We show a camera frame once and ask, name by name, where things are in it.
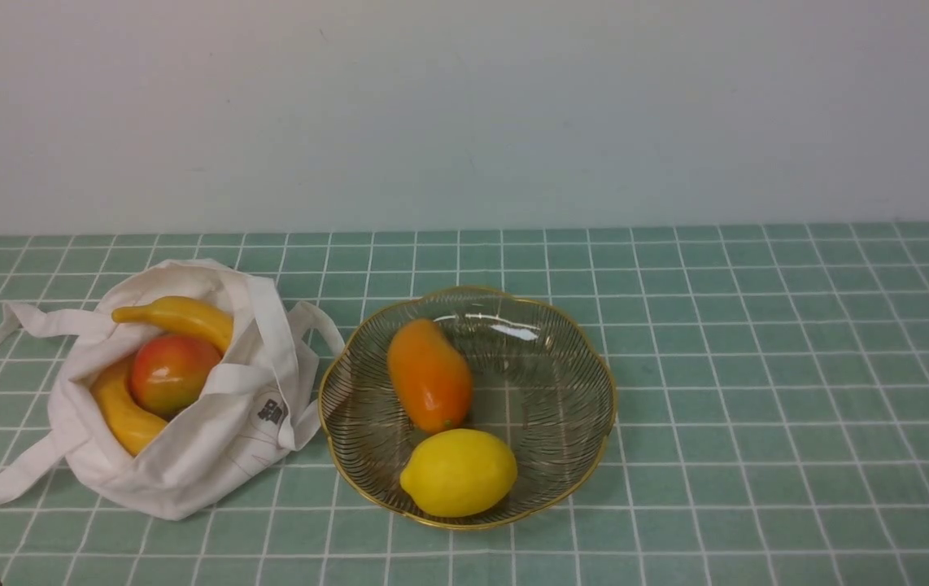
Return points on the red yellow apple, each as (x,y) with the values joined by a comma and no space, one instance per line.
(169,373)

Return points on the white cloth tote bag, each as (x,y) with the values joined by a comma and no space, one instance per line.
(255,407)

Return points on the orange mango fruit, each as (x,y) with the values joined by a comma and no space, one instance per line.
(432,380)

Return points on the yellow banana lower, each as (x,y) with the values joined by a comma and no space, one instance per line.
(132,426)

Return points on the yellow banana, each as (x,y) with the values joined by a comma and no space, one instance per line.
(132,426)
(184,316)

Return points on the yellow banana upper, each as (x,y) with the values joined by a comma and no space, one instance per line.
(184,316)

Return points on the yellow lemon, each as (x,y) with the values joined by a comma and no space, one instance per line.
(459,473)

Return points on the glass bowl gold rim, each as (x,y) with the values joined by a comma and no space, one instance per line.
(539,385)

